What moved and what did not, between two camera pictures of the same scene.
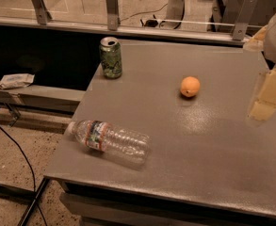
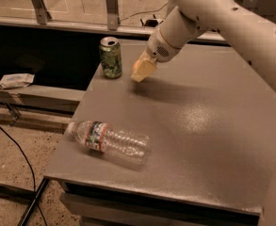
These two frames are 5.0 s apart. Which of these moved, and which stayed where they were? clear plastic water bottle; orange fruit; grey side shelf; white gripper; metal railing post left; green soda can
Moved: white gripper; orange fruit
Stayed: grey side shelf; metal railing post left; green soda can; clear plastic water bottle
